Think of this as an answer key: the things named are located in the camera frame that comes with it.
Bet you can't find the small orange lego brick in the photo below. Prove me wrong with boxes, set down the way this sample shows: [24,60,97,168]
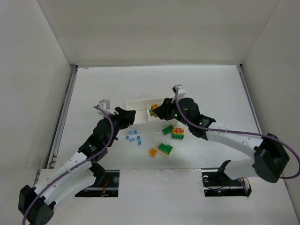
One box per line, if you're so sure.
[149,149,158,157]

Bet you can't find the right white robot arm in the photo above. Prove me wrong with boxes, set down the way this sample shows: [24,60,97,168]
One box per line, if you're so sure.
[151,98,290,183]

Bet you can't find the green long lego brick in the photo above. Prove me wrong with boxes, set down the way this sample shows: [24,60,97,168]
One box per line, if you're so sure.
[162,125,173,135]

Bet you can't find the green yellow stacked lego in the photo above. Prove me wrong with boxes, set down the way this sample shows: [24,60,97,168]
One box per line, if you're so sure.
[158,143,173,156]

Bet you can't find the orange flower green lego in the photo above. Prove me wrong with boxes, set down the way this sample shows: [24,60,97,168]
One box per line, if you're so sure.
[171,127,185,140]

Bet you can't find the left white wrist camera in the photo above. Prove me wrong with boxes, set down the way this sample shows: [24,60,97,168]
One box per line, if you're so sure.
[94,99,111,111]

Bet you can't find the yellow sloped lego brick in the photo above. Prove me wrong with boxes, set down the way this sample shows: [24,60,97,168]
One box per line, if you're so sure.
[151,104,158,112]

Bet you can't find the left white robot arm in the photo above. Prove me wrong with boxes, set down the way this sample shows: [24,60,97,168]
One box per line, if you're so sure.
[18,107,136,225]

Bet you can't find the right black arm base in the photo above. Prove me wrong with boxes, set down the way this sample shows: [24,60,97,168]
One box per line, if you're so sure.
[202,160,252,197]

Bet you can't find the white three-compartment bin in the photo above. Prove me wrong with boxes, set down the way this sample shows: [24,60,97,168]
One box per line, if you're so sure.
[126,98,178,133]

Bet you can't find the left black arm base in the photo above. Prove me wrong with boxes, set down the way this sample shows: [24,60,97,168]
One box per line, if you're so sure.
[75,170,120,198]

